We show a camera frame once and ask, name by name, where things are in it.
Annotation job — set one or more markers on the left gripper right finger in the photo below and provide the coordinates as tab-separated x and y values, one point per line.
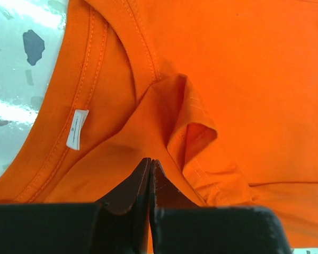
178	225

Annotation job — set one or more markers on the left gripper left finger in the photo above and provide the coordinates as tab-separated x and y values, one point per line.
115	223

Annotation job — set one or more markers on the orange t shirt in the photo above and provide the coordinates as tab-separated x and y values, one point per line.
223	93

